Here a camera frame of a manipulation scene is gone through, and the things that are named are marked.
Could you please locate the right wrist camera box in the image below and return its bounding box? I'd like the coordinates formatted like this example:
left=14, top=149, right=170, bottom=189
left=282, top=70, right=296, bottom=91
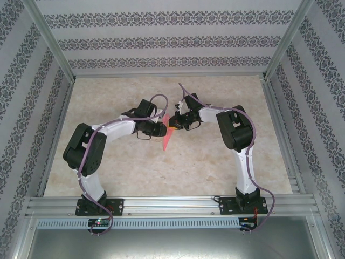
left=174, top=100, right=187, bottom=114

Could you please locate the grey slotted cable duct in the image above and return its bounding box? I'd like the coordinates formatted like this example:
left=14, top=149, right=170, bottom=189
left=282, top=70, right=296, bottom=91
left=36, top=217, right=240, bottom=229

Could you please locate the aluminium side rail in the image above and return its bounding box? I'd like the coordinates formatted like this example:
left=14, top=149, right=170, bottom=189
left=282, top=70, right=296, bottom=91
left=36, top=79, right=75, bottom=197
left=260, top=79, right=307, bottom=195

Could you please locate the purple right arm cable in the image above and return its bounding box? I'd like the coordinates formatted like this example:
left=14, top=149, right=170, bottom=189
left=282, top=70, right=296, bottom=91
left=178, top=82, right=276, bottom=234

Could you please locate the aluminium mounting rail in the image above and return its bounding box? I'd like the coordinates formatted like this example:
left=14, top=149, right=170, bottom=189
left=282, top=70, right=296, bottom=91
left=25, top=195, right=321, bottom=217

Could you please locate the grey metal sheet panel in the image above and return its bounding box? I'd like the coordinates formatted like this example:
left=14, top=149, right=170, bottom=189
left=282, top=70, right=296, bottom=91
left=26, top=228, right=323, bottom=259

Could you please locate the aluminium frame post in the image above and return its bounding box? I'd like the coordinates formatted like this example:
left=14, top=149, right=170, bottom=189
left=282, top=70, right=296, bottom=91
left=20, top=0, right=77, bottom=83
left=263, top=0, right=315, bottom=80

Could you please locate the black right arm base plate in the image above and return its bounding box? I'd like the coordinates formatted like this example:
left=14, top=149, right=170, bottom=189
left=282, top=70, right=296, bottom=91
left=218, top=196, right=269, bottom=216

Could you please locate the aluminium frame beam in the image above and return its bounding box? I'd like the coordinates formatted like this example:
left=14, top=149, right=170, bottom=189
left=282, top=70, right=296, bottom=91
left=307, top=214, right=336, bottom=259
left=10, top=214, right=37, bottom=259

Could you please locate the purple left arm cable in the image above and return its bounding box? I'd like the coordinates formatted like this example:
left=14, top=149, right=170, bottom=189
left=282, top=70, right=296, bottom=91
left=77, top=93, right=170, bottom=236

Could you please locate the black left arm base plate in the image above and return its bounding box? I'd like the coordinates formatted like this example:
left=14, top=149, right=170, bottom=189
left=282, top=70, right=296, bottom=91
left=75, top=198, right=125, bottom=216

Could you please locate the pink paper sheet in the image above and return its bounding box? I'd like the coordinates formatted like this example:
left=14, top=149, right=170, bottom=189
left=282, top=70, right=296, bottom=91
left=161, top=114, right=176, bottom=151

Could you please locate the aluminium back frame bar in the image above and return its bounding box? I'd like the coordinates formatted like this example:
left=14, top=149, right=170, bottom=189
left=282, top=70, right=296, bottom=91
left=73, top=73, right=266, bottom=79

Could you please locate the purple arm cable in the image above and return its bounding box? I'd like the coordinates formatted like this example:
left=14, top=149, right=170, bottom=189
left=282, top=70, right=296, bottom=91
left=178, top=82, right=276, bottom=234
left=77, top=93, right=170, bottom=236

